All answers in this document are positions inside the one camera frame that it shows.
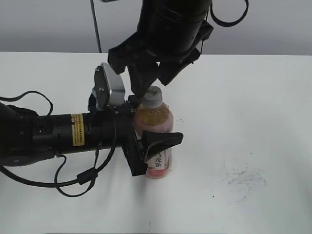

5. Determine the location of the peach oolong tea bottle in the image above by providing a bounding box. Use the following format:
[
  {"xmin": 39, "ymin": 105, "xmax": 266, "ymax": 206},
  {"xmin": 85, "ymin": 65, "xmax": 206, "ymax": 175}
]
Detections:
[{"xmin": 133, "ymin": 103, "xmax": 174, "ymax": 179}]

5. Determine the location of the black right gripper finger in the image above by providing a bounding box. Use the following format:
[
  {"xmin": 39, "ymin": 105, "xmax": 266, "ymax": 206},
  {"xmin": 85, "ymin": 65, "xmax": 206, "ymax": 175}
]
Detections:
[{"xmin": 128, "ymin": 62, "xmax": 160, "ymax": 98}]

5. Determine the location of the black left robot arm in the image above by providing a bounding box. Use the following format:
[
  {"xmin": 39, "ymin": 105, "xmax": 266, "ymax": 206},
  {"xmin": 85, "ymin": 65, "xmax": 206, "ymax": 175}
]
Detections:
[{"xmin": 0, "ymin": 101, "xmax": 183, "ymax": 176}]

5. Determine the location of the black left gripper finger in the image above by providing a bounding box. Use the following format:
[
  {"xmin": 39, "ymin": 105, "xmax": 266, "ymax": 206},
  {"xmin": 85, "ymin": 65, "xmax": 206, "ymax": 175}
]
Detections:
[{"xmin": 141, "ymin": 131, "xmax": 183, "ymax": 162}]

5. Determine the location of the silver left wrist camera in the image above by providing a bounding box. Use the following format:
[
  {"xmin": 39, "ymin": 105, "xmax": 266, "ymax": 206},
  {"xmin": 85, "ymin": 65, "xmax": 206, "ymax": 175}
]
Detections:
[{"xmin": 92, "ymin": 62, "xmax": 125, "ymax": 110}]

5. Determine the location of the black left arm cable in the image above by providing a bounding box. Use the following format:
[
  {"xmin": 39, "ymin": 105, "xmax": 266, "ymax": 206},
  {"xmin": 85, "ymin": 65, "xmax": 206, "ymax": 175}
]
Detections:
[{"xmin": 0, "ymin": 91, "xmax": 117, "ymax": 197}]

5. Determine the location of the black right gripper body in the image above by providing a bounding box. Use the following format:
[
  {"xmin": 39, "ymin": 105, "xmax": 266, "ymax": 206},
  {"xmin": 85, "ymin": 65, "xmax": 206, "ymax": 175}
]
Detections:
[{"xmin": 108, "ymin": 33, "xmax": 200, "ymax": 86}]

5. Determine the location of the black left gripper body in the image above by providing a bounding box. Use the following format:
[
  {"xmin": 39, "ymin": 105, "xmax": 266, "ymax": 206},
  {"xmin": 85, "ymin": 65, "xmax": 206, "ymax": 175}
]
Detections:
[{"xmin": 86, "ymin": 95, "xmax": 147, "ymax": 176}]

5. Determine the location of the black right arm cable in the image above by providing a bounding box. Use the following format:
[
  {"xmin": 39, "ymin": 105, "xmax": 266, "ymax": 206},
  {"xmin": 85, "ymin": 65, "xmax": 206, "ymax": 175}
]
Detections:
[{"xmin": 201, "ymin": 0, "xmax": 249, "ymax": 54}]

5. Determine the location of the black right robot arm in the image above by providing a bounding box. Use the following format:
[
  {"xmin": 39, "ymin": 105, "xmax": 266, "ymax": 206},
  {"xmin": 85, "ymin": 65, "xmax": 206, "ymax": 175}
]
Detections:
[{"xmin": 108, "ymin": 0, "xmax": 213, "ymax": 98}]

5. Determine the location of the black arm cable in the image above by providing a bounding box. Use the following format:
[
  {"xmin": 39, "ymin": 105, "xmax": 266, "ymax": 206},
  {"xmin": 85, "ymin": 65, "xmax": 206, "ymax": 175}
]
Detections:
[
  {"xmin": 0, "ymin": 91, "xmax": 117, "ymax": 197},
  {"xmin": 201, "ymin": 0, "xmax": 249, "ymax": 54}
]

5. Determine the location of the grey bottle cap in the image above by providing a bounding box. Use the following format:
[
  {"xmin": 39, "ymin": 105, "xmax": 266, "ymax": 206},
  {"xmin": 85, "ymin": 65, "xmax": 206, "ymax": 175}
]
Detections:
[{"xmin": 141, "ymin": 86, "xmax": 163, "ymax": 109}]

